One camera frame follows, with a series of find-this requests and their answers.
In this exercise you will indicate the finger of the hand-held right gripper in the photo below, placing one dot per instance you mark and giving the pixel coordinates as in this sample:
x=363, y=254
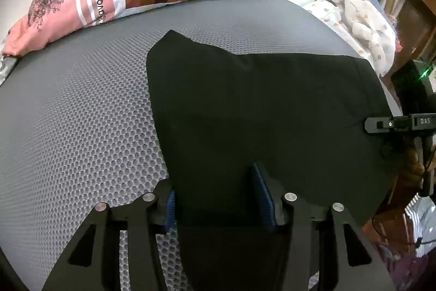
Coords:
x=381, y=124

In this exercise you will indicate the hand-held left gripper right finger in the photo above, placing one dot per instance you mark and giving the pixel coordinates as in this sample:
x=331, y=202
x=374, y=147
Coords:
x=264, y=199

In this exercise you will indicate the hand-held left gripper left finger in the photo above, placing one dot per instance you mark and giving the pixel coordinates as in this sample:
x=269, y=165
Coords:
x=170, y=212

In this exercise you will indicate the black pants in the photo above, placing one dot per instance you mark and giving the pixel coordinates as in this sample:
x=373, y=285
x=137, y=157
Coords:
x=255, y=107

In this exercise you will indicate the person's right hand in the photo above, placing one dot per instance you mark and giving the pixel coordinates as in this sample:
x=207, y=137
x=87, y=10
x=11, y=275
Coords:
x=410, y=171

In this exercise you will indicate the white dotted cloth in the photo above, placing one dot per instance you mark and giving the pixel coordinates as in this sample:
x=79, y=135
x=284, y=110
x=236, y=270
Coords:
x=368, y=28

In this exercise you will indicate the wooden cabinet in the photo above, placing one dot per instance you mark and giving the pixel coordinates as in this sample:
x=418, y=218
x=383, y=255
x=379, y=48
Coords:
x=415, y=4

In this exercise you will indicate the striped cloth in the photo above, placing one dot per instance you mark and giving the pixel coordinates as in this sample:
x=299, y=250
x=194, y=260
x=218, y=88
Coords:
x=422, y=226

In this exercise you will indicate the grey mesh mattress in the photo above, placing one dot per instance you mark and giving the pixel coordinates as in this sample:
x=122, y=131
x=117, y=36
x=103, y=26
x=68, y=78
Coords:
x=85, y=124

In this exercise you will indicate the purple patterned clothing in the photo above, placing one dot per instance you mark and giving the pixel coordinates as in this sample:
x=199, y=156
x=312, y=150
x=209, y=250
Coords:
x=412, y=270

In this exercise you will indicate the grey white cloth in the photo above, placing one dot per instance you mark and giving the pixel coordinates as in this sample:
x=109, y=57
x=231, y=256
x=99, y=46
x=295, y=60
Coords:
x=5, y=67

